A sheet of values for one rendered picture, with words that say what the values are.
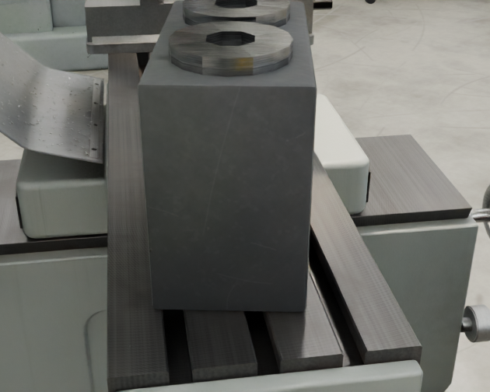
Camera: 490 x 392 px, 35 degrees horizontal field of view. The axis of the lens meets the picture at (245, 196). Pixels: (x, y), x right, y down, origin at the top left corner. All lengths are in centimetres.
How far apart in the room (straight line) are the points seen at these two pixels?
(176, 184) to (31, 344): 68
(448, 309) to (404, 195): 20
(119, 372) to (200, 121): 18
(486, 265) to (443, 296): 126
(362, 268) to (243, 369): 16
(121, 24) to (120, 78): 13
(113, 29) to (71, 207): 29
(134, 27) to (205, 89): 69
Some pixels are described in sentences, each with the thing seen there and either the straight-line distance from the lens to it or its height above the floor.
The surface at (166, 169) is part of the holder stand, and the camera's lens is 54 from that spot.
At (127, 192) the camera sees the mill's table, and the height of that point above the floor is 97.
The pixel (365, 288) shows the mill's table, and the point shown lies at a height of 97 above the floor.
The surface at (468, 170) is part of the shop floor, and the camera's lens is 309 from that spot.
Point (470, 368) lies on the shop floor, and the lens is 211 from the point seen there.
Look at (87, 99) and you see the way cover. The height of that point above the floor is 90.
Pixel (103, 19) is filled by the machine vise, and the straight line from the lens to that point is 119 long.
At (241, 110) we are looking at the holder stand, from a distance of 52.
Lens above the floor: 133
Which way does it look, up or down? 29 degrees down
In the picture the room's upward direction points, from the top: straight up
